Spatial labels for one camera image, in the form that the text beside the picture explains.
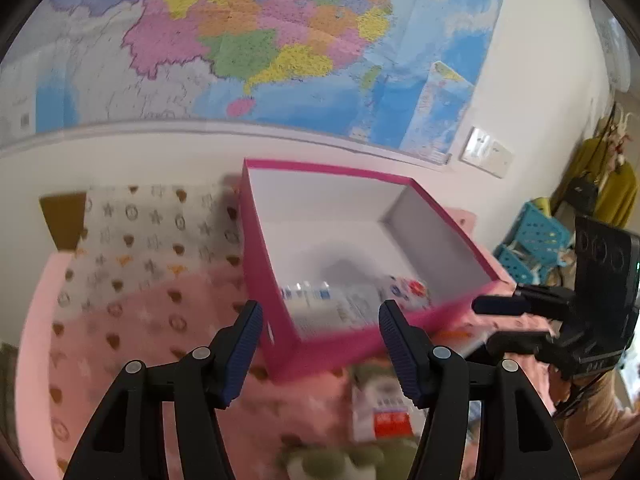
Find floral tissue pack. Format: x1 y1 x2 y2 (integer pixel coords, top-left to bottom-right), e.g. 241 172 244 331
375 275 432 312

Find green plush frog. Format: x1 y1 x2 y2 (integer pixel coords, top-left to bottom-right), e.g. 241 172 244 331
279 439 418 480

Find medical tape packet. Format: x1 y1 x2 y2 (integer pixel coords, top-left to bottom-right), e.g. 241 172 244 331
352 375 426 442

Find right forearm pink sleeve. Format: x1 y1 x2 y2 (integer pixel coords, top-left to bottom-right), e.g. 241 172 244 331
555 370 639 479

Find black handbag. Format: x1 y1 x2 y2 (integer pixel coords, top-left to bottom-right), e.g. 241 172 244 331
563 172 599 216

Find yellow hanging coat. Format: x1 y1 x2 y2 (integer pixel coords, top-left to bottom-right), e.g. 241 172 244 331
550 138 639 229

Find blue plastic basket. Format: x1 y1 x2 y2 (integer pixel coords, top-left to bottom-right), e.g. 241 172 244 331
494 202 572 285

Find pink cardboard box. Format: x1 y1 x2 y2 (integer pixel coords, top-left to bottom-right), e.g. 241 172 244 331
239 159 511 382

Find pink patterned blanket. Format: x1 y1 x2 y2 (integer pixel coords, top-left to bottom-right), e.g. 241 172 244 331
14 184 557 480

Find white air conditioner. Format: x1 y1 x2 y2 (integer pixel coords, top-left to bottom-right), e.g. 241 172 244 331
589 0 631 92

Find brown cardboard piece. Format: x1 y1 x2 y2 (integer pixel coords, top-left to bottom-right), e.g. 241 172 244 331
39 192 86 252

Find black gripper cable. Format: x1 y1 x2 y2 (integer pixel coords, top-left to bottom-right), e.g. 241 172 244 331
549 353 626 421

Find white wall sockets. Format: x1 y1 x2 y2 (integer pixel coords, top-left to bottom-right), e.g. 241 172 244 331
460 127 514 179

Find colourful wall map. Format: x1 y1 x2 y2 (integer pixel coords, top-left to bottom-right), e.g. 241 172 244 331
1 0 503 165

